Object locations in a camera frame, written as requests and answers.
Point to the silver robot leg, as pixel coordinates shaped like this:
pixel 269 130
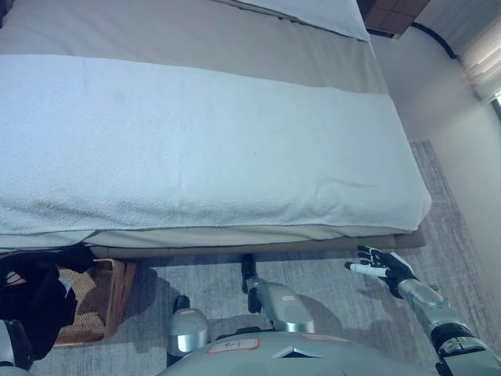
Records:
pixel 282 301
pixel 188 329

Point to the large bed with white blanket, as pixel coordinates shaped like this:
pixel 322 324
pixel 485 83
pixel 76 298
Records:
pixel 176 39

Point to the grey robot torso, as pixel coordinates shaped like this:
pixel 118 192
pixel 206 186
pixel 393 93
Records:
pixel 293 358

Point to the brown bed platform frame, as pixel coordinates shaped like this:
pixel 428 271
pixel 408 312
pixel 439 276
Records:
pixel 274 244

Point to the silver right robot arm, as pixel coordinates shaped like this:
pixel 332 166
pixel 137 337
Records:
pixel 438 313

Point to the white terry bed blanket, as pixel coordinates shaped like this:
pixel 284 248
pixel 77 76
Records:
pixel 215 156

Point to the white sheer curtain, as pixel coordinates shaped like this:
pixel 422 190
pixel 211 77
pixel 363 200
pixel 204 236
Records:
pixel 485 51

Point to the white pillow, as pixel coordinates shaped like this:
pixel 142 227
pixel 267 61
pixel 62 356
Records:
pixel 325 15

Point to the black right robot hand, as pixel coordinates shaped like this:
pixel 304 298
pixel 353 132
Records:
pixel 391 266

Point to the silver left robot leg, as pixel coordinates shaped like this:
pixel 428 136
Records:
pixel 188 329

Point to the brown nightstand with drawers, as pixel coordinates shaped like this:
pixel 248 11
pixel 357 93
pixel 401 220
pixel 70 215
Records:
pixel 391 15

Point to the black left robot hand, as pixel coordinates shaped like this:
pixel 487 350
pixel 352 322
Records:
pixel 9 280

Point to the brown wooden basket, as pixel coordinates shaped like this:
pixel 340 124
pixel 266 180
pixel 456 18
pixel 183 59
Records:
pixel 109 297

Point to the black clothes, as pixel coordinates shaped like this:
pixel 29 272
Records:
pixel 43 305

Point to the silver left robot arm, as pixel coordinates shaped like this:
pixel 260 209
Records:
pixel 13 340

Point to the silver right robot leg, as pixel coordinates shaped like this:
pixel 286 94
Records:
pixel 282 301

